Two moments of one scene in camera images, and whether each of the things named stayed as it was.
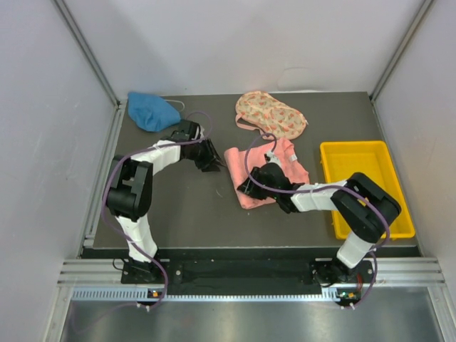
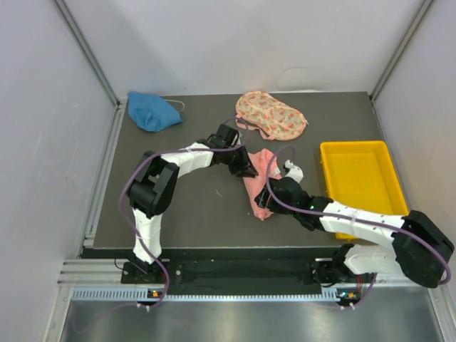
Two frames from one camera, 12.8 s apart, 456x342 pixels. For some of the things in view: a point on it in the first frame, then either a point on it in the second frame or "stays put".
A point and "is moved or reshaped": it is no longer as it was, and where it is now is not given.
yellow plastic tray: x=343 y=159 stays put
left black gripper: x=211 y=159 to x=244 y=167
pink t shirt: x=291 y=164 is moved or reshaped
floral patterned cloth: x=273 y=117 stays put
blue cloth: x=152 y=112 stays put
